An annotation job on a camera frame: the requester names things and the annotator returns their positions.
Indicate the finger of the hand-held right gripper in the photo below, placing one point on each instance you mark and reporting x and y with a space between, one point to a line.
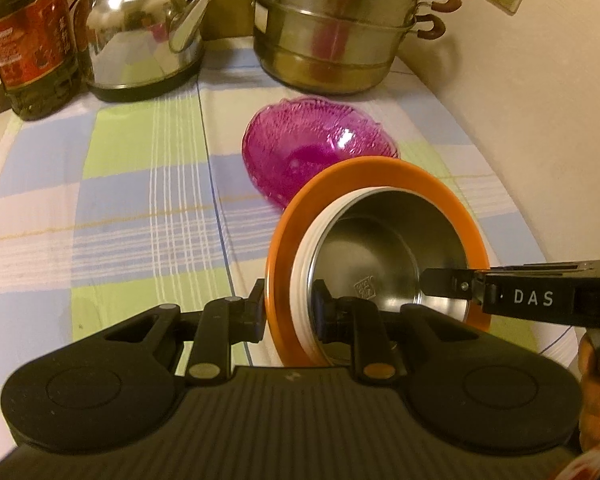
445 282

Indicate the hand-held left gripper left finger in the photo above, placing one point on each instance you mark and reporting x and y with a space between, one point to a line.
257 312

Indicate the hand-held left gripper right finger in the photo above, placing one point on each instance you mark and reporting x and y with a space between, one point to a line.
322 310

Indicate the white plastic bowl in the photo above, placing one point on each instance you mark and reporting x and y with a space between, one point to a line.
300 270

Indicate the orange plastic bowl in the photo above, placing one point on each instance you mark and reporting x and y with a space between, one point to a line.
280 270

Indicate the stainless steel bowl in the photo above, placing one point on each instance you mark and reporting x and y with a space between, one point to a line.
375 255

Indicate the large purple glass plate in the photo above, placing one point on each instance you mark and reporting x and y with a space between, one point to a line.
265 160

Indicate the person's right hand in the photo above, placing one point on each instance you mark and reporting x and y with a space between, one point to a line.
597 400

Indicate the checked pastel tablecloth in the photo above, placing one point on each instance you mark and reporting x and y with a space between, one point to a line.
130 210

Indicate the stainless steel steamer pot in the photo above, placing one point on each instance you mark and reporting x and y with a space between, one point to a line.
325 25

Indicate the wooden door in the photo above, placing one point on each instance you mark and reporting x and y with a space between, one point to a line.
230 15

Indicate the stainless steel kettle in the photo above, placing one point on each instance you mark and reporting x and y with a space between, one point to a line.
130 35

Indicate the large cooking oil bottle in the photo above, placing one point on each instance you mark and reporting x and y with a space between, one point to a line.
30 45

